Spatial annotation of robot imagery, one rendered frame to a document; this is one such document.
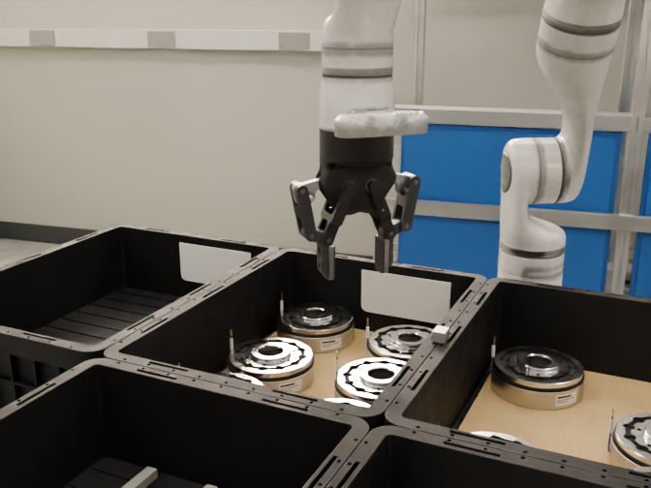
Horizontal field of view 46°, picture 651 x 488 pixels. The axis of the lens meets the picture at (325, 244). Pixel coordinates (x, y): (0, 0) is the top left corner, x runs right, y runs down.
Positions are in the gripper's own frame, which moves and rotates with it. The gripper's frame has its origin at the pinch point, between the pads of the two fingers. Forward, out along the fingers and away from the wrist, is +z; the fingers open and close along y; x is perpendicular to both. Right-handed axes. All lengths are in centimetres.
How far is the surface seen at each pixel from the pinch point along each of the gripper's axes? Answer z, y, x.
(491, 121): 10, -111, -150
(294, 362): 14.2, 4.6, -7.2
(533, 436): 17.4, -15.3, 12.0
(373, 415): 7.4, 5.9, 18.4
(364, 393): 14.1, 0.0, 2.9
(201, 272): 12.6, 9.2, -38.5
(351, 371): 14.3, -0.8, -3.0
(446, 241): 53, -100, -159
